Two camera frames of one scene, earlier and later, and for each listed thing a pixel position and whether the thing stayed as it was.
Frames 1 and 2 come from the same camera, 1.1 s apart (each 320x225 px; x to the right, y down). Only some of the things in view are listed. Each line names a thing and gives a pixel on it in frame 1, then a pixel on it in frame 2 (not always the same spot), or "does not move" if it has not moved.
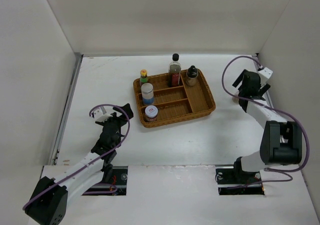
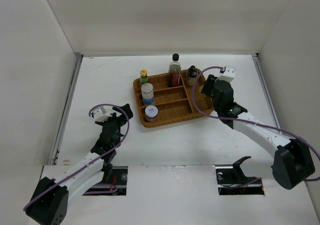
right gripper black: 264,90 → 209,84
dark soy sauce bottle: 174,70 does not move
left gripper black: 114,117 does not move
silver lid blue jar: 147,93 does not move
